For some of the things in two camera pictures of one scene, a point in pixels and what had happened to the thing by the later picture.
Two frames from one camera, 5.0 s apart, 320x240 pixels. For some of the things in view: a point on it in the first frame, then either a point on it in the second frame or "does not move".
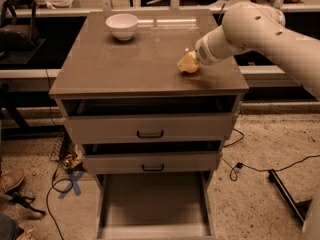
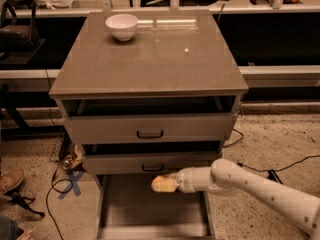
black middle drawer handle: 152,169 does not move
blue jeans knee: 9,230 does not move
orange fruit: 193,71 to 158,178
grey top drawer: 197,119 does not move
